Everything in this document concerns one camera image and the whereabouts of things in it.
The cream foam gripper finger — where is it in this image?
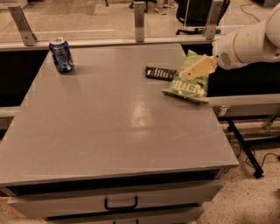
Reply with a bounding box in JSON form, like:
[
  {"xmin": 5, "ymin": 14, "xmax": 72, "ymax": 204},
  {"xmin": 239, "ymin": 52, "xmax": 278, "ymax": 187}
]
[{"xmin": 178, "ymin": 55, "xmax": 218, "ymax": 81}]

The green jalapeno chip bag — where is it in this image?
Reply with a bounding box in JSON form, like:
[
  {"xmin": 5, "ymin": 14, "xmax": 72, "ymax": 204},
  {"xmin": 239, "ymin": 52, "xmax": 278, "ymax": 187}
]
[{"xmin": 162, "ymin": 50, "xmax": 208, "ymax": 103}]

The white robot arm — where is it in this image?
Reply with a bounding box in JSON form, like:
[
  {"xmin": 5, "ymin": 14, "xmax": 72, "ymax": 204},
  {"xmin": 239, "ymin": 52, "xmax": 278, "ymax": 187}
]
[{"xmin": 179, "ymin": 3, "xmax": 280, "ymax": 81}]

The dark chocolate rxbar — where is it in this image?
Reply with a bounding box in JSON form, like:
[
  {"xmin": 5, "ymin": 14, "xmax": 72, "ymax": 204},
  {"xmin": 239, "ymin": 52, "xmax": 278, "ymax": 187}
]
[{"xmin": 145, "ymin": 66, "xmax": 176, "ymax": 81}]

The black office chair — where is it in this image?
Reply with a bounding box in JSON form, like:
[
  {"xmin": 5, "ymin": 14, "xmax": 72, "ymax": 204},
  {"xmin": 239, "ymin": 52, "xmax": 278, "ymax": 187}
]
[{"xmin": 174, "ymin": 0, "xmax": 231, "ymax": 36}]

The black metal stand leg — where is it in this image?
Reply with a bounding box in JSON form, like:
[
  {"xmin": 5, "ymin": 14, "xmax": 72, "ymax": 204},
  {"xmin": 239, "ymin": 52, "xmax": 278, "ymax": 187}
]
[{"xmin": 227, "ymin": 120, "xmax": 263, "ymax": 179}]

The blue soda can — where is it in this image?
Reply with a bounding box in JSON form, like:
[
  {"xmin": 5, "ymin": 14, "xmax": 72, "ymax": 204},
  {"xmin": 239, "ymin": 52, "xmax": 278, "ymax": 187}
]
[{"xmin": 49, "ymin": 38, "xmax": 74, "ymax": 74}]

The lower grey drawer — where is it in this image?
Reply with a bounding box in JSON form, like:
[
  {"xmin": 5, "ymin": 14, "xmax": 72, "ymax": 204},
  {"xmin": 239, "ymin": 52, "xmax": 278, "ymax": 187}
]
[{"xmin": 45, "ymin": 206, "xmax": 204, "ymax": 224}]

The grey drawer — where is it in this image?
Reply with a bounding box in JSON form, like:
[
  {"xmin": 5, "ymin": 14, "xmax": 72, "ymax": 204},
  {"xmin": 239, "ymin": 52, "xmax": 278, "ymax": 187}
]
[
  {"xmin": 8, "ymin": 179, "xmax": 223, "ymax": 218},
  {"xmin": 45, "ymin": 206, "xmax": 204, "ymax": 224}
]

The upper grey drawer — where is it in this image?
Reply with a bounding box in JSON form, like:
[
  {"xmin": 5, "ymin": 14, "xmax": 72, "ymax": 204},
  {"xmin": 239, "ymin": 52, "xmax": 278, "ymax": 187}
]
[{"xmin": 8, "ymin": 179, "xmax": 223, "ymax": 218}]

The right metal bracket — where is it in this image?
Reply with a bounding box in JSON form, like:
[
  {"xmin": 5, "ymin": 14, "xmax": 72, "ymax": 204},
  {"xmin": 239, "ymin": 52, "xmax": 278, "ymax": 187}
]
[{"xmin": 203, "ymin": 0, "xmax": 223, "ymax": 39}]

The metal bracket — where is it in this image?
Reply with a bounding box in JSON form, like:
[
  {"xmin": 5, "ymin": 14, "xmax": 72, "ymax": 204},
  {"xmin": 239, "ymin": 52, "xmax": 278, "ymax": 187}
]
[
  {"xmin": 203, "ymin": 0, "xmax": 223, "ymax": 39},
  {"xmin": 134, "ymin": 1, "xmax": 144, "ymax": 42},
  {"xmin": 9, "ymin": 5, "xmax": 37, "ymax": 46}
]

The middle metal bracket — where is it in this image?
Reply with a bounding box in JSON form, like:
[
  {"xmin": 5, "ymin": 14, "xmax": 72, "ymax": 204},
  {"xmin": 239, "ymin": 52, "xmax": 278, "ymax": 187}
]
[{"xmin": 134, "ymin": 1, "xmax": 144, "ymax": 42}]

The black floor cable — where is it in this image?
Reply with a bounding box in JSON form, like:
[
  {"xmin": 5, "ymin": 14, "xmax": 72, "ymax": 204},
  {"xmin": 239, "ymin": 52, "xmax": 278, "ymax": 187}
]
[{"xmin": 228, "ymin": 141, "xmax": 280, "ymax": 170}]

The black drawer handle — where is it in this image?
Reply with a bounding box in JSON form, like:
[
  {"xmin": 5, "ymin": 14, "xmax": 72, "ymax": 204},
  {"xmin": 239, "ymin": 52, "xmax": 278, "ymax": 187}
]
[{"xmin": 104, "ymin": 196, "xmax": 138, "ymax": 211}]

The left metal bracket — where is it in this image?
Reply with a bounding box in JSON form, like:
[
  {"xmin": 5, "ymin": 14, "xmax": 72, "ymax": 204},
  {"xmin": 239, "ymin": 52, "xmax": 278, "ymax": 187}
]
[{"xmin": 9, "ymin": 5, "xmax": 37, "ymax": 46}]

